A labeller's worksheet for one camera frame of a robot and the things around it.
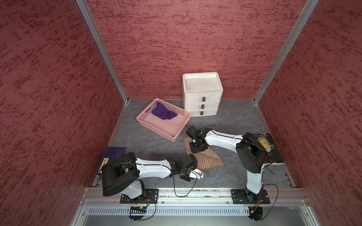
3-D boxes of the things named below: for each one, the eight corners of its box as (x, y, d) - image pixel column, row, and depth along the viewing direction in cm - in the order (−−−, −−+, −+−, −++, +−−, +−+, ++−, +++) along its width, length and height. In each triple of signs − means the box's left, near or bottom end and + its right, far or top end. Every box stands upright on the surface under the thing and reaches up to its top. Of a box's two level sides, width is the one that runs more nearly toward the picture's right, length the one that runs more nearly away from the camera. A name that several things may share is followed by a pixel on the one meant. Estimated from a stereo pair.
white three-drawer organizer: (182, 117, 111) (182, 92, 90) (183, 97, 126) (182, 72, 105) (216, 117, 111) (224, 93, 91) (213, 97, 126) (218, 72, 106)
